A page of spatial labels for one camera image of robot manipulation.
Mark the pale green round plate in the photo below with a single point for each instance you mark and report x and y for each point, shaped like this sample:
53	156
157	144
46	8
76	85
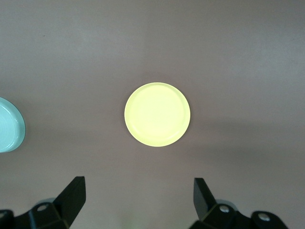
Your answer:
9	126

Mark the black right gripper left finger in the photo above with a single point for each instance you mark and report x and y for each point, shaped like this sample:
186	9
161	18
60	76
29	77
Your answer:
71	198

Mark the yellow round plate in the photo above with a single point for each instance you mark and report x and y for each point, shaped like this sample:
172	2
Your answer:
157	114

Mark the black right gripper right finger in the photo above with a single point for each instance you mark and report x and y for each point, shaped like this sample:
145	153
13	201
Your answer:
202	200

